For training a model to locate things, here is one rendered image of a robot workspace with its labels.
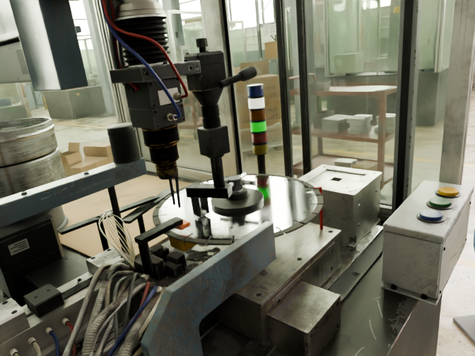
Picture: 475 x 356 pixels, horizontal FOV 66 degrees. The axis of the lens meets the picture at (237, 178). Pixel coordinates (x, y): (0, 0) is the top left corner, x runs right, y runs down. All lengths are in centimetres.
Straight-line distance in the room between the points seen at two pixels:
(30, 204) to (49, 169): 49
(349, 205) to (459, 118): 32
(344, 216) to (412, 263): 22
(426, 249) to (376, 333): 18
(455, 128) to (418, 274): 37
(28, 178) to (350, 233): 89
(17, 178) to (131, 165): 44
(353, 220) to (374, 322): 27
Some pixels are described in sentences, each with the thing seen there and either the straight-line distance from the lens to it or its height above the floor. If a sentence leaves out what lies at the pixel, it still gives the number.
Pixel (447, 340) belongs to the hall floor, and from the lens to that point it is 193.
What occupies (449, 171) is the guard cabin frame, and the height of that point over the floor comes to 92.
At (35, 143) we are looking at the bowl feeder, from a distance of 120.
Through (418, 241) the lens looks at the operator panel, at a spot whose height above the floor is 88.
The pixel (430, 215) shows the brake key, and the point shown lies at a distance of 82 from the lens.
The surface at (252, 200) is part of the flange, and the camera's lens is 75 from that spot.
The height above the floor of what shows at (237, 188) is 99.
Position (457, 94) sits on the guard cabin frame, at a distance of 99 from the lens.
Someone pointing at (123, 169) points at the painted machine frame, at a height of 103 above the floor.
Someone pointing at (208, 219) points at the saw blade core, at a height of 95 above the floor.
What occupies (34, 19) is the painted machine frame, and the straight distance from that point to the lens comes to 70.
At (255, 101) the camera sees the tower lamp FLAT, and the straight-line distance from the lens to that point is 100.
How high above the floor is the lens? 125
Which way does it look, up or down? 19 degrees down
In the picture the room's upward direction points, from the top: 6 degrees counter-clockwise
